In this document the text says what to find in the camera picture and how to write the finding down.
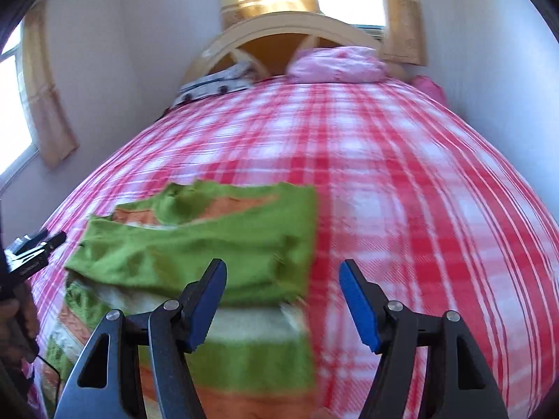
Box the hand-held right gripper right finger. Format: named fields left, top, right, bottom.
left=338, top=259, right=511, bottom=419

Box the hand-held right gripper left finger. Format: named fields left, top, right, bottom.
left=55, top=259, right=228, bottom=419

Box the green striped knit sweater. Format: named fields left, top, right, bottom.
left=44, top=181, right=317, bottom=419

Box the person's left hand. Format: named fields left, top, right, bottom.
left=0, top=299, right=22, bottom=359

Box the red plaid blanket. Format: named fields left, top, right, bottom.
left=26, top=74, right=559, bottom=419

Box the side window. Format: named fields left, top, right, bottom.
left=0, top=22, right=41, bottom=190

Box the beige side window curtain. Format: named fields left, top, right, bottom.
left=21, top=2, right=80, bottom=167

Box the white blue patterned pillow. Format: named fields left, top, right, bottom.
left=172, top=62, right=256, bottom=106

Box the pink cloth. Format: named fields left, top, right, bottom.
left=413, top=75, right=447, bottom=106

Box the pink pillow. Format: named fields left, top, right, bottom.
left=286, top=46, right=387, bottom=83

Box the cream arched headboard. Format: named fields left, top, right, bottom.
left=181, top=11, right=415, bottom=97

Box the black cable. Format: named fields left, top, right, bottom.
left=26, top=353, right=63, bottom=385

